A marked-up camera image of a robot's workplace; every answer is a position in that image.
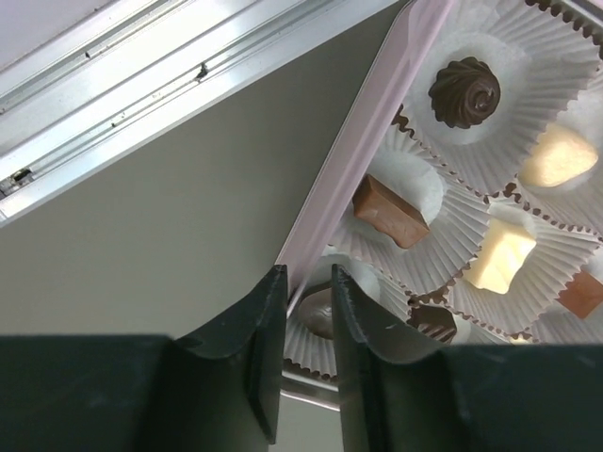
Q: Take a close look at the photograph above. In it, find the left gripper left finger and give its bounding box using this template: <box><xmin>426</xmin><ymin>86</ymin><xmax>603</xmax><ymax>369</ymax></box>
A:
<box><xmin>1</xmin><ymin>266</ymin><xmax>287</xmax><ymax>451</ymax></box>

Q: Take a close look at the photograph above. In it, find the white chocolate block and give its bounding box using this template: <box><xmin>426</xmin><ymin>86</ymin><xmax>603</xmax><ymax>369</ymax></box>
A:
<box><xmin>463</xmin><ymin>218</ymin><xmax>536</xmax><ymax>295</ymax></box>

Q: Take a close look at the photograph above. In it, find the white chocolate piece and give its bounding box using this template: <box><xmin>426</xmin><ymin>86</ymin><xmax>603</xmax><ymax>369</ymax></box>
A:
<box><xmin>518</xmin><ymin>124</ymin><xmax>598</xmax><ymax>188</ymax></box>

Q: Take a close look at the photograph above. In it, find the pink tin box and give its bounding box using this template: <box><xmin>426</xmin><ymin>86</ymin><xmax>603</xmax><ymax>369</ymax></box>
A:
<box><xmin>283</xmin><ymin>1</ymin><xmax>602</xmax><ymax>410</ymax></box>

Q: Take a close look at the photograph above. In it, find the dark heart chocolate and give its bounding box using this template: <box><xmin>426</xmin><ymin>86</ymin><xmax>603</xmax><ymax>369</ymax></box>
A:
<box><xmin>297</xmin><ymin>284</ymin><xmax>334</xmax><ymax>340</ymax></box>

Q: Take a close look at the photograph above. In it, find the brown layered square chocolate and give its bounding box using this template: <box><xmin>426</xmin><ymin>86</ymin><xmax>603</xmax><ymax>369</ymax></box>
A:
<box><xmin>407</xmin><ymin>305</ymin><xmax>458</xmax><ymax>344</ymax></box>

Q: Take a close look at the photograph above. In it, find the brown cube chocolate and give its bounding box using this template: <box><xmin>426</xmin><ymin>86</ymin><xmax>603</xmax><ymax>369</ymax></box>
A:
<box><xmin>352</xmin><ymin>174</ymin><xmax>430</xmax><ymax>250</ymax></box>

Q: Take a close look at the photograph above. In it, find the left aluminium side rail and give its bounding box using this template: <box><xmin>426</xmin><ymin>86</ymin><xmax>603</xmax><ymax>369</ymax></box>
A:
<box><xmin>1</xmin><ymin>1</ymin><xmax>387</xmax><ymax>224</ymax></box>

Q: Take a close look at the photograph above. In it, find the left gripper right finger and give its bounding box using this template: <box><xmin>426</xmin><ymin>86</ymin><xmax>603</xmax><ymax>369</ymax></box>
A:
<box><xmin>332</xmin><ymin>266</ymin><xmax>602</xmax><ymax>451</ymax></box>

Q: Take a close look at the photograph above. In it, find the round dark chocolate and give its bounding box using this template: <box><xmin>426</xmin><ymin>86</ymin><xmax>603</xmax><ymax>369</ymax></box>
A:
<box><xmin>428</xmin><ymin>56</ymin><xmax>501</xmax><ymax>129</ymax></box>

